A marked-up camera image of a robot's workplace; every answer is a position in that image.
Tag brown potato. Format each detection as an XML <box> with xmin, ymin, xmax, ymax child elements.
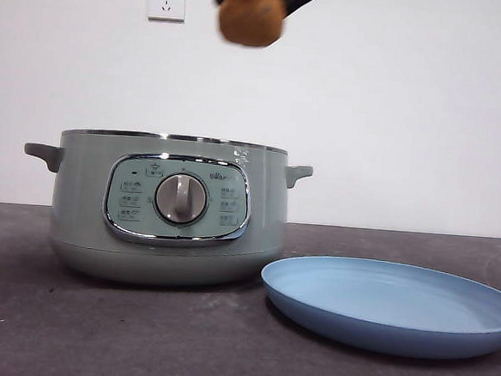
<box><xmin>216</xmin><ymin>0</ymin><xmax>288</xmax><ymax>50</ymax></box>

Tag pale green electric steamer pot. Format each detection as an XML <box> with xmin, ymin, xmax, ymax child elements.
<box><xmin>15</xmin><ymin>124</ymin><xmax>317</xmax><ymax>297</ymax></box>

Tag blue round plate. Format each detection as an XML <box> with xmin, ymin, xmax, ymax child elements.
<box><xmin>255</xmin><ymin>251</ymin><xmax>501</xmax><ymax>365</ymax></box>

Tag white wall socket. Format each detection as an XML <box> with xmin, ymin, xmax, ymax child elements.
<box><xmin>147</xmin><ymin>0</ymin><xmax>187</xmax><ymax>23</ymax></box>

